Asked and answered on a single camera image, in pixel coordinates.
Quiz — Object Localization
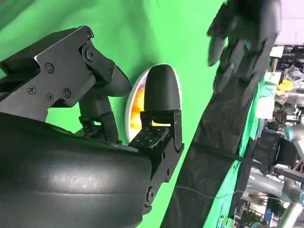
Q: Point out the orange and white bread roll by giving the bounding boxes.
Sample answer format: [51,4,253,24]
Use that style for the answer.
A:
[132,86,171,130]

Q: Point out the lilac plate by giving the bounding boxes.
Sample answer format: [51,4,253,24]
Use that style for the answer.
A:
[124,63,184,143]

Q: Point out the green table cloth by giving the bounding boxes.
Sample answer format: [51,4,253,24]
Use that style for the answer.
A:
[0,0,228,228]

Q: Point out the black workshop machine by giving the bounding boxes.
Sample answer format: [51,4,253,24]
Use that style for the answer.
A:
[255,135,301,171]

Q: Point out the black backdrop cloth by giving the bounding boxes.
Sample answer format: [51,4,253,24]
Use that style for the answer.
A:
[161,71,271,228]

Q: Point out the white box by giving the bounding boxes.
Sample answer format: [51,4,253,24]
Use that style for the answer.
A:
[257,96,276,119]

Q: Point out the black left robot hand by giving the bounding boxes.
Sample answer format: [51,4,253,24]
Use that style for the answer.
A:
[206,0,283,95]

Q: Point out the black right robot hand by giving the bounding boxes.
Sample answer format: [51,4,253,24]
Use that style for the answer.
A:
[0,25,185,228]

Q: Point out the yellow object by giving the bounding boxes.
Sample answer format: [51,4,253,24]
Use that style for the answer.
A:
[276,80,293,91]

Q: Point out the black strap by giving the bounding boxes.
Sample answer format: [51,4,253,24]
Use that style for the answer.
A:
[193,141,254,165]

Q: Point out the thin white wire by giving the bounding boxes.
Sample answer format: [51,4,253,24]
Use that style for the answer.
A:
[177,186,240,199]

